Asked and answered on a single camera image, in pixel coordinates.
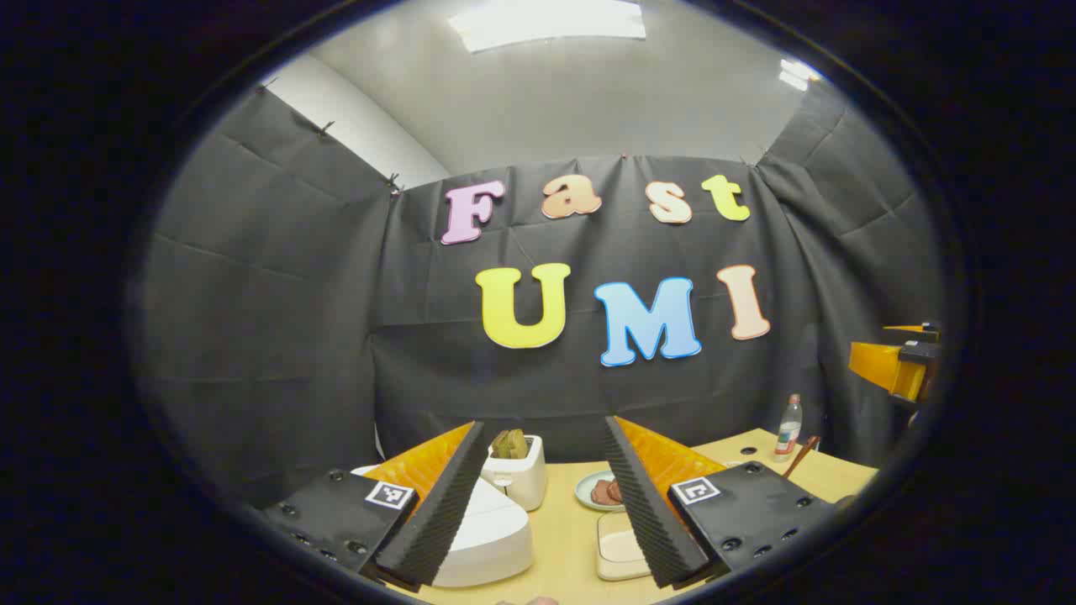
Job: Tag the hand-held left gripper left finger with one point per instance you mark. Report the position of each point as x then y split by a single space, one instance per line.
437 521

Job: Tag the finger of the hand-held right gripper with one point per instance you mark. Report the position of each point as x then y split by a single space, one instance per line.
912 329
878 365

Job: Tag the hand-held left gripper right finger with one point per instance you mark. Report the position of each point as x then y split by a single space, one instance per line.
651 521

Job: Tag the brown bread slice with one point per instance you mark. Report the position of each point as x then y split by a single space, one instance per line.
501 445
519 444

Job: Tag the black backdrop cloth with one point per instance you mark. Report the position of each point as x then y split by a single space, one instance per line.
277 294

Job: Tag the white toaster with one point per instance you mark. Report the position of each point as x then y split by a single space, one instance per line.
523 483

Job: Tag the small ceiling light panel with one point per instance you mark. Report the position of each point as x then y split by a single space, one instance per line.
797 74

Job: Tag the pale green plate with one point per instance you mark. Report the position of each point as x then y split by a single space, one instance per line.
584 494

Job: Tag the brown meat piece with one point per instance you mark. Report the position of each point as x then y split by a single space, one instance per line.
616 489
600 493

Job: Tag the white rice cooker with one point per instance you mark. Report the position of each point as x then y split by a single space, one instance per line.
492 529

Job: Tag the brown wooden spoon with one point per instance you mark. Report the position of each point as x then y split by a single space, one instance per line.
800 458

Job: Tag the clear rice box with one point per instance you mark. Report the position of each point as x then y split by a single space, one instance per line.
618 546

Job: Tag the clear plastic bottle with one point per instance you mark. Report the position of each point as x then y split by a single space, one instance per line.
788 433

